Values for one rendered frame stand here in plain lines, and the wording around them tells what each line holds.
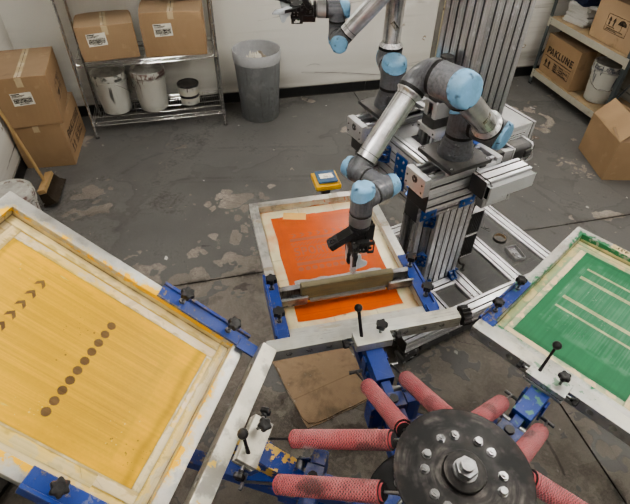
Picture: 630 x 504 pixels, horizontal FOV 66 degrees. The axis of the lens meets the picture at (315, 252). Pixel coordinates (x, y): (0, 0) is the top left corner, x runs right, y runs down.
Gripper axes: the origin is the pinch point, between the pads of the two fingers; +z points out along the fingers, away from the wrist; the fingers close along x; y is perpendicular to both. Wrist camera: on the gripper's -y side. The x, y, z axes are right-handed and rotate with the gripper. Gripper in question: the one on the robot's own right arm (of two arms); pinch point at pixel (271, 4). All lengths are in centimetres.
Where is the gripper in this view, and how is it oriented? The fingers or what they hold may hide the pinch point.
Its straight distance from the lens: 244.3
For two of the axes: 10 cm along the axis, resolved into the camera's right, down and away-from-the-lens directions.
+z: -10.0, 0.2, -0.4
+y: -0.2, 6.3, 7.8
